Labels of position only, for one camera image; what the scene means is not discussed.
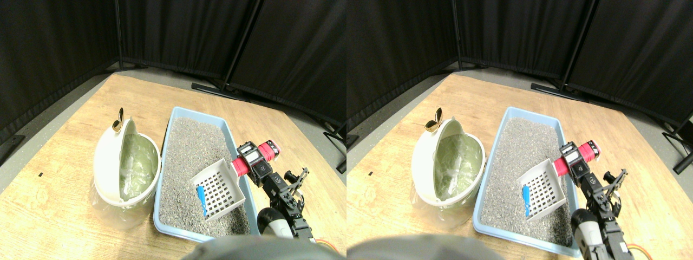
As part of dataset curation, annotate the white scoop with red handle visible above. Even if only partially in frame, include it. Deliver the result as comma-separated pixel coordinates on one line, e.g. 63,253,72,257
189,140,281,223
516,140,602,220

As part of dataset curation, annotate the orange wire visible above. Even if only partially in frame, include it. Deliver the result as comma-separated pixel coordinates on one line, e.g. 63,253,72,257
623,244,653,260
314,238,339,254

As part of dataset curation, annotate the white bin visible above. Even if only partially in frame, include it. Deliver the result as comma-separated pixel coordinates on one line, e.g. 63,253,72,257
89,107,162,231
409,107,487,231

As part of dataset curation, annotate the black curtain stand pole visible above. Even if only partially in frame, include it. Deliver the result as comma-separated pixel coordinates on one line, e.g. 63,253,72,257
114,0,122,71
452,0,462,71
221,0,265,90
562,0,600,88

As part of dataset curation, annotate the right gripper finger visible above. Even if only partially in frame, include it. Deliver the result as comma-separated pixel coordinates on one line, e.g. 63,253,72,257
559,141,584,165
237,141,264,166

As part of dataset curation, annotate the blue litter tray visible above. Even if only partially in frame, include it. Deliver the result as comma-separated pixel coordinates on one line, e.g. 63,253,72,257
153,106,260,243
473,106,583,257

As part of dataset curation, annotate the black curtain stand foot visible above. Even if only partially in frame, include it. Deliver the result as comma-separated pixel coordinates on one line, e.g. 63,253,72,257
191,82,251,102
531,82,589,103
324,116,347,174
662,129,693,175

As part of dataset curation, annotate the black bracket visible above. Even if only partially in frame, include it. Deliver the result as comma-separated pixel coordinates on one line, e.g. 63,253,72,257
284,167,310,198
604,168,629,198

